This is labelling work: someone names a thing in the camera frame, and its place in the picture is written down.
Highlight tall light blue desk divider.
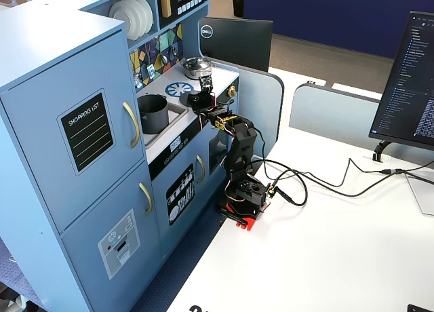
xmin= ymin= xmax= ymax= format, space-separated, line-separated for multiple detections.
xmin=210 ymin=61 xmax=285 ymax=163

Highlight short gold freezer handle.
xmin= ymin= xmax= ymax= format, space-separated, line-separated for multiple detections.
xmin=138 ymin=182 xmax=154 ymax=216

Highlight blue toy kitchen unit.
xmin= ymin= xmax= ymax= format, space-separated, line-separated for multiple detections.
xmin=0 ymin=0 xmax=240 ymax=312

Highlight black trash bin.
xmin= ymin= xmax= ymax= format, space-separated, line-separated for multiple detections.
xmin=229 ymin=0 xmax=245 ymax=18

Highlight red robot base clamp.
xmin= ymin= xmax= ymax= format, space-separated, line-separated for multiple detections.
xmin=218 ymin=199 xmax=271 ymax=232

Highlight silver pot glass lid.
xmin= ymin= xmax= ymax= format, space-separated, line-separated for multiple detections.
xmin=182 ymin=56 xmax=211 ymax=71

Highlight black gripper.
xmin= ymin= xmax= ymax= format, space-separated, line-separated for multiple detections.
xmin=188 ymin=87 xmax=235 ymax=123

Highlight white plate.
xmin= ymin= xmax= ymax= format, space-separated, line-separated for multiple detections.
xmin=127 ymin=0 xmax=155 ymax=35
xmin=108 ymin=0 xmax=140 ymax=42
xmin=118 ymin=0 xmax=149 ymax=38

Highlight dark gray pot lid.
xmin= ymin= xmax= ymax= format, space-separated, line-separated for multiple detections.
xmin=180 ymin=90 xmax=204 ymax=107

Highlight black Dell monitor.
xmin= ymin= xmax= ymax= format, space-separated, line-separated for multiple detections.
xmin=199 ymin=16 xmax=274 ymax=73

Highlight gray monitor base plate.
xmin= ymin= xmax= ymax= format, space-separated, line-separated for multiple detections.
xmin=403 ymin=172 xmax=434 ymax=216

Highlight silver toy pot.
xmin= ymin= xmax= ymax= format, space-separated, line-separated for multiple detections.
xmin=180 ymin=58 xmax=213 ymax=80

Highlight monitor with lit screen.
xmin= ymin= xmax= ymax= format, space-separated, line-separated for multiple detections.
xmin=368 ymin=10 xmax=434 ymax=153

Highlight hanging toy spatula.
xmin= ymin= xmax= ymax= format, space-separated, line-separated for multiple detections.
xmin=145 ymin=42 xmax=157 ymax=79

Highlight dark gray toy pot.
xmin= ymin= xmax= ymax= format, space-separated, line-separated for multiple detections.
xmin=138 ymin=94 xmax=170 ymax=135

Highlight thin black cable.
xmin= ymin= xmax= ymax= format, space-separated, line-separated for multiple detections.
xmin=250 ymin=125 xmax=386 ymax=191

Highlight low light blue desk divider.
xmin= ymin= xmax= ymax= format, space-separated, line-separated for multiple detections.
xmin=288 ymin=82 xmax=383 ymax=140

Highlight gold dishwasher handle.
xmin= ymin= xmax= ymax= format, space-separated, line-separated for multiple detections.
xmin=195 ymin=154 xmax=207 ymax=184

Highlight long gold fridge handle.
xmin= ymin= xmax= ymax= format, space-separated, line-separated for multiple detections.
xmin=122 ymin=100 xmax=141 ymax=149

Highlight hanging toy ladle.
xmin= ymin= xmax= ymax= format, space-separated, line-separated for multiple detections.
xmin=158 ymin=37 xmax=169 ymax=65

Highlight dark blue office partition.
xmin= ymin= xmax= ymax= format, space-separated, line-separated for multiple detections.
xmin=243 ymin=0 xmax=434 ymax=60

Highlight black toy microwave door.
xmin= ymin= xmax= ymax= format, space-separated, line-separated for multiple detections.
xmin=156 ymin=0 xmax=209 ymax=30

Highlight hanging toy strainer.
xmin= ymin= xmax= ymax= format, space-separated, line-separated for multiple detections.
xmin=132 ymin=50 xmax=143 ymax=89

